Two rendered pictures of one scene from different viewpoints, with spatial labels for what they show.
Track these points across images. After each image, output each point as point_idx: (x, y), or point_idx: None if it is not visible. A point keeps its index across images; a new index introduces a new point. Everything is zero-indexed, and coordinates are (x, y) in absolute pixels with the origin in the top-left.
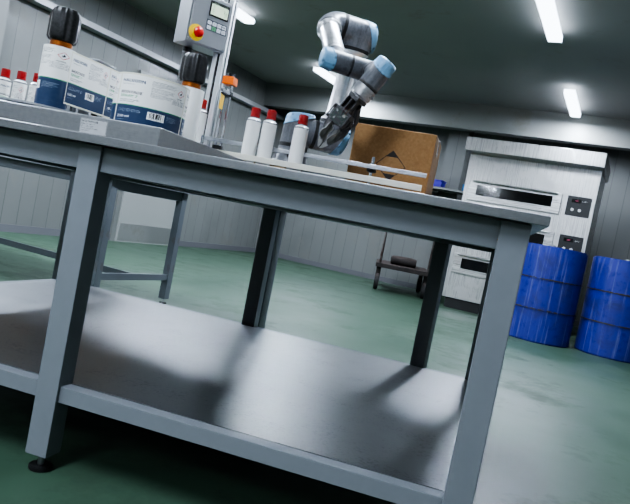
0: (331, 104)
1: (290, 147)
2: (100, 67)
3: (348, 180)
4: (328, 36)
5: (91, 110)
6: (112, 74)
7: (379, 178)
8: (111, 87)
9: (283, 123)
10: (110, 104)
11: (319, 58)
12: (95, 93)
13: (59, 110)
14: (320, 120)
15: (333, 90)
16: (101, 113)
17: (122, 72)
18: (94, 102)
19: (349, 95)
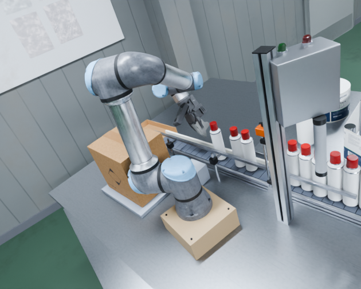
0: (149, 145)
1: (223, 143)
2: None
3: (252, 82)
4: (179, 69)
5: None
6: None
7: (182, 135)
8: None
9: (195, 175)
10: None
11: (199, 82)
12: None
13: None
14: (158, 164)
15: (144, 134)
16: None
17: (345, 79)
18: None
19: (193, 96)
